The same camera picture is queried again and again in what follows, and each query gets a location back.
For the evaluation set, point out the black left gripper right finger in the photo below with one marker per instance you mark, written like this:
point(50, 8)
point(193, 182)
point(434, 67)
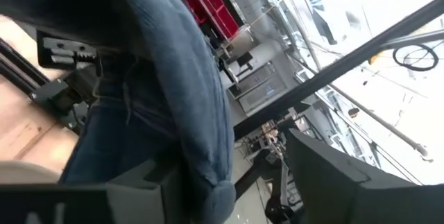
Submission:
point(347, 199)

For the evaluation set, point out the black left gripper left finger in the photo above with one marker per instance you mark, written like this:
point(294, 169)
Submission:
point(138, 203)

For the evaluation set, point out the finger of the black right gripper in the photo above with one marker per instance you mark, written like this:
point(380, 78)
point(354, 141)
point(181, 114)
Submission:
point(81, 88)

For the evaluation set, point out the blue denim baseball cap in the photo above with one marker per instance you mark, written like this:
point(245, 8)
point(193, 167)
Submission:
point(180, 61)

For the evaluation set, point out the grey metal pole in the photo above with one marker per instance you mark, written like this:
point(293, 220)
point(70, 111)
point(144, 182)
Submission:
point(381, 120)

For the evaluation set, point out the grey equipment case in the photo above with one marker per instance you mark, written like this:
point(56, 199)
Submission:
point(260, 92)

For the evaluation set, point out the red storage bins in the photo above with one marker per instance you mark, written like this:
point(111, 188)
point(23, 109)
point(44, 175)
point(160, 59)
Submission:
point(222, 16)

